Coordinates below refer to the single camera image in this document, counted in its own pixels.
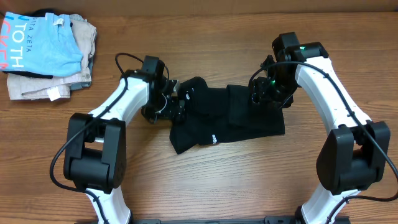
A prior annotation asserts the light blue printed t-shirt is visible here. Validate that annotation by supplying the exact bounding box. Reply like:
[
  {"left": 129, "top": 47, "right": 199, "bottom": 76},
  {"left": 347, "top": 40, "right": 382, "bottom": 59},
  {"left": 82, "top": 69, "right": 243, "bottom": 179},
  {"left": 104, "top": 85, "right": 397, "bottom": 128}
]
[{"left": 1, "top": 12, "right": 81, "bottom": 75}]

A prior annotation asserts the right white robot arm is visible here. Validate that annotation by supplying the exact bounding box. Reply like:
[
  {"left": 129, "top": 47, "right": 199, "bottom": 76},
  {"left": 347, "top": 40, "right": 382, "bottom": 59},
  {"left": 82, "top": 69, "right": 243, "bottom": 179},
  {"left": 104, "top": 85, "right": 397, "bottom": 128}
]
[{"left": 249, "top": 32, "right": 397, "bottom": 224}]

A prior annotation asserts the grey folded garment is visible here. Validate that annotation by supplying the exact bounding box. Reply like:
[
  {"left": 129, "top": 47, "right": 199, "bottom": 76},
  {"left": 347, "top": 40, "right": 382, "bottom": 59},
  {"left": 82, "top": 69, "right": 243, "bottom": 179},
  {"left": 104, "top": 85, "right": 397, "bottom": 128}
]
[{"left": 70, "top": 57, "right": 94, "bottom": 91}]

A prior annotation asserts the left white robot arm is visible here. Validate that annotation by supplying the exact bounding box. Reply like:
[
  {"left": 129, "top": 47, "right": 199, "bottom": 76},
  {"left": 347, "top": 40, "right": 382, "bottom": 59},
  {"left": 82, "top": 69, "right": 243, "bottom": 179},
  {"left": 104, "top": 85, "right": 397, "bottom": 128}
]
[{"left": 60, "top": 69, "right": 179, "bottom": 223}]

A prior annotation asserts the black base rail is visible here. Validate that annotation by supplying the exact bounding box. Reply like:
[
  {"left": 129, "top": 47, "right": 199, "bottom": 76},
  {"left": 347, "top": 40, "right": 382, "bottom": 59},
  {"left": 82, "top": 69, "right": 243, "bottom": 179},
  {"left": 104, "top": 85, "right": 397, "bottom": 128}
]
[{"left": 74, "top": 214, "right": 352, "bottom": 224}]

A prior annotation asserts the beige folded garment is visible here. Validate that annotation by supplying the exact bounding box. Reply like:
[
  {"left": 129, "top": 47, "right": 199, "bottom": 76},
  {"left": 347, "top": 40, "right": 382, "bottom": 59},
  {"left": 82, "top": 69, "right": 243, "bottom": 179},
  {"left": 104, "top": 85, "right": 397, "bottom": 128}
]
[{"left": 6, "top": 14, "right": 98, "bottom": 101}]

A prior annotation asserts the black polo shirt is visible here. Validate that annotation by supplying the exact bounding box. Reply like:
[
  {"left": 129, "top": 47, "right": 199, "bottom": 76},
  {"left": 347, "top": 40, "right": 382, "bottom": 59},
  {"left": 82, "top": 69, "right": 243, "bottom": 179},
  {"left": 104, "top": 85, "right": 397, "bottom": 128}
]
[{"left": 169, "top": 77, "right": 285, "bottom": 154}]

